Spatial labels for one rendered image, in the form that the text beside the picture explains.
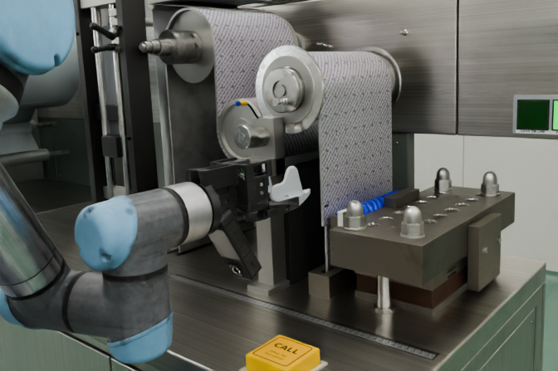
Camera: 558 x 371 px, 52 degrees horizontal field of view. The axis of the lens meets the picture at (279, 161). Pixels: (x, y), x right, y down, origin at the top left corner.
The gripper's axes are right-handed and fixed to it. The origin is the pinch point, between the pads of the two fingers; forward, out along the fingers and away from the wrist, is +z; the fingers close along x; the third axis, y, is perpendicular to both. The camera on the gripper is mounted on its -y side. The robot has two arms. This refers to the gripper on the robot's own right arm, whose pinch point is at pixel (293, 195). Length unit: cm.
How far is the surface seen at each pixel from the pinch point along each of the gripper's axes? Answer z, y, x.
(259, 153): 4.6, 5.4, 10.9
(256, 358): -18.5, -16.9, -7.7
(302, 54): 7.5, 21.8, 2.7
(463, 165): 273, -43, 87
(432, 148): 273, -33, 108
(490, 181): 39.2, -3.4, -16.2
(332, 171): 11.0, 2.0, 0.2
